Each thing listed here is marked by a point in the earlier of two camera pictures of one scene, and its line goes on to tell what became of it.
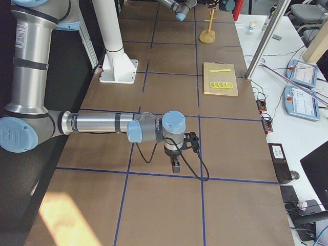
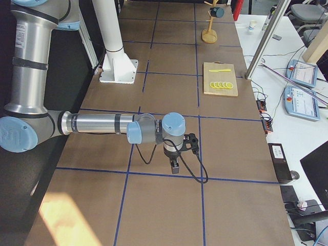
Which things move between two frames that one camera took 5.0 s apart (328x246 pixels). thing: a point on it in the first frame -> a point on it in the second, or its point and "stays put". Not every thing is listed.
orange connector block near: [267, 121] stays put
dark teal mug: [227, 5] -> [217, 12]
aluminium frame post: [281, 7] stays put
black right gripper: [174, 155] stays put
